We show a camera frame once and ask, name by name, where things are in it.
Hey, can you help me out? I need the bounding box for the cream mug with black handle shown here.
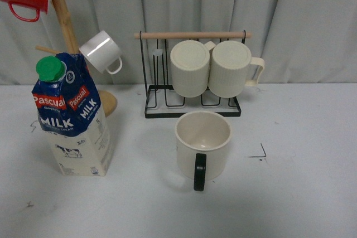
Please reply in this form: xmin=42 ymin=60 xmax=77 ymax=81
xmin=175 ymin=110 xmax=232 ymax=192

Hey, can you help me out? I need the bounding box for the Pascual milk carton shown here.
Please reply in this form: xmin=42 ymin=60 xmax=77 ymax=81
xmin=32 ymin=52 xmax=113 ymax=176

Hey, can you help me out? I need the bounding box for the left cream ribbed mug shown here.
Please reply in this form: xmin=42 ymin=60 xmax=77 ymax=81
xmin=170 ymin=40 xmax=216 ymax=98

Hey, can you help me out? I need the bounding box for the cream ribbed mug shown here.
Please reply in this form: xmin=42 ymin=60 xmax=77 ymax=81
xmin=208 ymin=40 xmax=265 ymax=98
xmin=170 ymin=40 xmax=216 ymax=98

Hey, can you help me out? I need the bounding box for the right cream ribbed mug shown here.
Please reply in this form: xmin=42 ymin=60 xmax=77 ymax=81
xmin=208 ymin=40 xmax=265 ymax=98

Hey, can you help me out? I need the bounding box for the wooden mug tree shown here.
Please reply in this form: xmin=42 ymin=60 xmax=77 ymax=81
xmin=35 ymin=0 xmax=118 ymax=117

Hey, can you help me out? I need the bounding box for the white enamel mug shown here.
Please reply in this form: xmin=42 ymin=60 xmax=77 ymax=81
xmin=79 ymin=31 xmax=123 ymax=75

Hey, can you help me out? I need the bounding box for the grey curtain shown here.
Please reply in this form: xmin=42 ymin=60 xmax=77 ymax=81
xmin=0 ymin=0 xmax=357 ymax=86

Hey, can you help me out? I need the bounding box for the black wire mug rack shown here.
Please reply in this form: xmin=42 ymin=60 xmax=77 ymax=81
xmin=134 ymin=30 xmax=252 ymax=119

